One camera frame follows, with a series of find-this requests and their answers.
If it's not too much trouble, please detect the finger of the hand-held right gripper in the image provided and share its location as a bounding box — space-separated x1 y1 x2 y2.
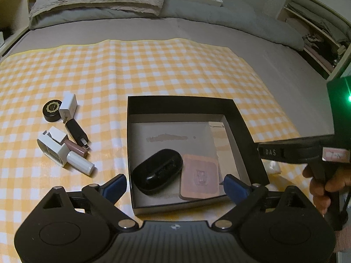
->
257 134 335 165

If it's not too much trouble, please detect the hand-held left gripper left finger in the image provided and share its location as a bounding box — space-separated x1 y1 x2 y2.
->
41 173 140 231

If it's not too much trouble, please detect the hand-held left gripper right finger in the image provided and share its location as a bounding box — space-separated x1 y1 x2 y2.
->
211 173 313 232

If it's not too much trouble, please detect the black oval case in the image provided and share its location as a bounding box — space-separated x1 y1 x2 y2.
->
132 148 184 196

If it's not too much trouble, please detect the white cylinder bottle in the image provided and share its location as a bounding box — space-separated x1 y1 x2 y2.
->
66 151 95 176

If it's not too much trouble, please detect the wooden block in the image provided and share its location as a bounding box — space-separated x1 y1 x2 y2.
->
208 121 230 185

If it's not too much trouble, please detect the black charger plug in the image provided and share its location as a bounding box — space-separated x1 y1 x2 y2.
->
65 119 89 147

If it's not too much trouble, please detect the white plastic holder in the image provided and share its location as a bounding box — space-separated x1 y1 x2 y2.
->
37 131 69 167

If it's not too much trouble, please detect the brown tube with white cap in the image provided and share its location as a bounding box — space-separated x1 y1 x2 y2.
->
49 127 90 159

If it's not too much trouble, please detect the black cardboard box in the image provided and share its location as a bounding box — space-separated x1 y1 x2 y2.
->
127 95 270 216

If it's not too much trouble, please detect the white charger plug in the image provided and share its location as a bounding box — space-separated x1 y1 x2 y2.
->
59 93 79 124

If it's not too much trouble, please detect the round black tin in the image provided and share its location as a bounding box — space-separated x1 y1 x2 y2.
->
42 100 64 123

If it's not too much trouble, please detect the person's right hand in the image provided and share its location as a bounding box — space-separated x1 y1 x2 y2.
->
302 165 351 215

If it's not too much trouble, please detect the stack of folded bedding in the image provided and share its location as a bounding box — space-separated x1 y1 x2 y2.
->
285 0 351 48

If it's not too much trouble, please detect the yellow checked mat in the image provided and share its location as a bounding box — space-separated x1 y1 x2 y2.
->
0 38 302 263

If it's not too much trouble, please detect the grey duvet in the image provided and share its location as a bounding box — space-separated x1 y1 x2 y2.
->
30 4 305 52

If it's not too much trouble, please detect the wooden bedside shelf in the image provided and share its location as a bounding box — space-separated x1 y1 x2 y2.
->
0 0 51 59

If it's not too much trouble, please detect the white wall shelf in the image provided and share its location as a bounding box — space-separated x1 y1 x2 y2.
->
276 0 351 80

